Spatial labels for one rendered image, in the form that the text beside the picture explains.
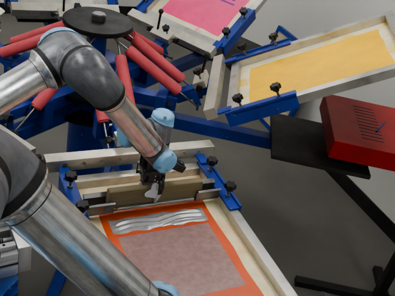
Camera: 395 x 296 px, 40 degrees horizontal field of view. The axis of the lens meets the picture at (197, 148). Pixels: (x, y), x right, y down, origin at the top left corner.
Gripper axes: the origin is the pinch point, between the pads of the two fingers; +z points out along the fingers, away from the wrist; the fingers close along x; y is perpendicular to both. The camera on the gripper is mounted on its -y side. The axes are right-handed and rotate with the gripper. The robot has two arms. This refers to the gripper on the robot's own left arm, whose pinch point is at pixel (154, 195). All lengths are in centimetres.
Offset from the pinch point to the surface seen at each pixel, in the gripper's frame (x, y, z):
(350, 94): -120, -200, 37
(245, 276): 39.1, -18.4, 5.3
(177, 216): 7.6, -6.6, 4.6
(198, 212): 6.8, -15.5, 5.0
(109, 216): 1.8, 17.0, 5.3
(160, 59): -74, -27, -17
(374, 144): -3, -103, -10
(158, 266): 28.3, 8.2, 5.3
